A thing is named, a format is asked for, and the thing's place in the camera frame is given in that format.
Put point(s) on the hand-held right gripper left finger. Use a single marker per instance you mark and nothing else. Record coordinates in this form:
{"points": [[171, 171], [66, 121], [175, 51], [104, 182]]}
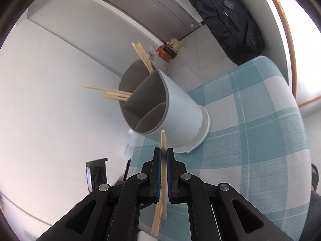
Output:
{"points": [[157, 173]]}

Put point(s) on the curved wooden trim strip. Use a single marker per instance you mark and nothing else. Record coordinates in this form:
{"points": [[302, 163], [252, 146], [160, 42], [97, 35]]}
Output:
{"points": [[292, 60]]}

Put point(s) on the white grey utensil holder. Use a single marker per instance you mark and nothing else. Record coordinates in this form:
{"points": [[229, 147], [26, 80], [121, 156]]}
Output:
{"points": [[183, 110]]}

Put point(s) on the teal white checked tablecloth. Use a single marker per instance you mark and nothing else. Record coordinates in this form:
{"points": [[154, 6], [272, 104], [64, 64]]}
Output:
{"points": [[250, 143]]}

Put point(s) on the clear plastic bag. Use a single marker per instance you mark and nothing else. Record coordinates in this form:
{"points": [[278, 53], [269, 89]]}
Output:
{"points": [[179, 45]]}

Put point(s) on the light wooden chopstick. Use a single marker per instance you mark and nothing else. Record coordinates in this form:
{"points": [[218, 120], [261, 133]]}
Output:
{"points": [[143, 54], [117, 99], [138, 54], [112, 96], [156, 218], [100, 88]]}

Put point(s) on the grey cabinet door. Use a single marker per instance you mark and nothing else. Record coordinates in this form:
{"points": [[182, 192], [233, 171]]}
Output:
{"points": [[150, 7]]}

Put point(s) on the black sandal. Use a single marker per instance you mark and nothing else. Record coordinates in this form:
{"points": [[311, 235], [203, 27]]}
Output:
{"points": [[315, 173]]}

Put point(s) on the white crumpled plastic bags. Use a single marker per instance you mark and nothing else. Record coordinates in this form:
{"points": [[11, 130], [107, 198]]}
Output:
{"points": [[130, 148]]}

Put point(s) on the black backpack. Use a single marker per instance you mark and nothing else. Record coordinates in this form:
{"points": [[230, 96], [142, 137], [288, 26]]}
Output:
{"points": [[230, 17]]}

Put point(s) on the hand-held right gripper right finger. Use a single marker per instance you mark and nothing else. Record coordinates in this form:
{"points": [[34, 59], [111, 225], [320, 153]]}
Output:
{"points": [[170, 173]]}

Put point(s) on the red yellow packet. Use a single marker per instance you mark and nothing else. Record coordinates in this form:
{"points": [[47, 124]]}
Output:
{"points": [[166, 52]]}

